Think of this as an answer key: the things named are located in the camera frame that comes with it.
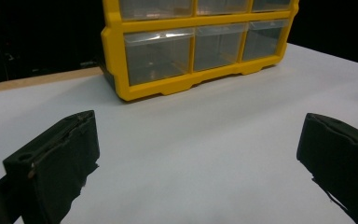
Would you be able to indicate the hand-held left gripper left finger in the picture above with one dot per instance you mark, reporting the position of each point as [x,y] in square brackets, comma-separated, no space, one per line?
[56,161]

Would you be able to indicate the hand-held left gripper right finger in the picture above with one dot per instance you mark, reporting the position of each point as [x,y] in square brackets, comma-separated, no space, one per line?
[341,161]

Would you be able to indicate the yellow storage cabinet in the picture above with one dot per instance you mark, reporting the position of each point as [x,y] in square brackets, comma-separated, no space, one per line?
[155,26]

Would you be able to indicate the white board mat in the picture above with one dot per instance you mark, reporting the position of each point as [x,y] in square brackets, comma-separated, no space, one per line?
[199,140]

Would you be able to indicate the grid of clear cabinet drawers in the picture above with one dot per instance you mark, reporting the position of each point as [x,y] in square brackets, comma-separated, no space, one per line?
[158,59]

